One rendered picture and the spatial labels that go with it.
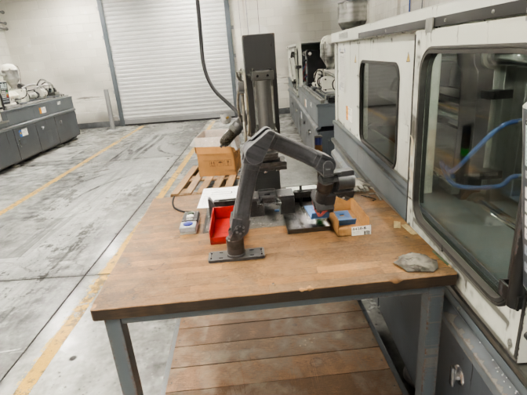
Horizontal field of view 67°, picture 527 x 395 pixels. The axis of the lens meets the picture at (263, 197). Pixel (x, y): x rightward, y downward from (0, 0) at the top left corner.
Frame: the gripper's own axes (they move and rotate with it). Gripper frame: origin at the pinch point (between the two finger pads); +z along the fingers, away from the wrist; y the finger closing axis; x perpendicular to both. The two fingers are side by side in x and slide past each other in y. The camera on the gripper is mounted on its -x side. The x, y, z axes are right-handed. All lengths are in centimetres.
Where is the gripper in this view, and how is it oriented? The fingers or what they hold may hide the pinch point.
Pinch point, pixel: (320, 214)
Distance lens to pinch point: 154.3
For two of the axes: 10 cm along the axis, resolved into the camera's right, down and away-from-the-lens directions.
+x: -9.9, 1.0, -0.9
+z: 0.0, 6.6, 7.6
